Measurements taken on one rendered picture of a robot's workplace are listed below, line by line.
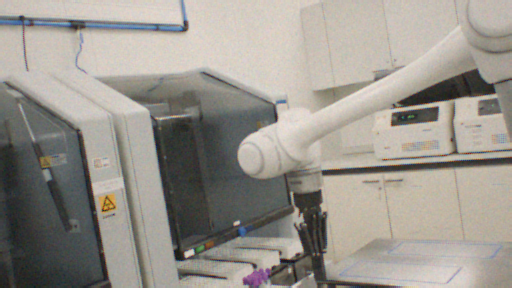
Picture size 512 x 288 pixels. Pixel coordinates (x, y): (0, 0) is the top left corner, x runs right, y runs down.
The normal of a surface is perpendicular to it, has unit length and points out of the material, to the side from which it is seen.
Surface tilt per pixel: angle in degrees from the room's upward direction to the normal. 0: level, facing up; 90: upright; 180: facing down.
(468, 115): 59
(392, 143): 90
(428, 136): 90
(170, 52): 90
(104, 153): 90
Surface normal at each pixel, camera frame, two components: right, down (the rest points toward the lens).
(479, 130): -0.63, 0.15
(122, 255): 0.76, -0.09
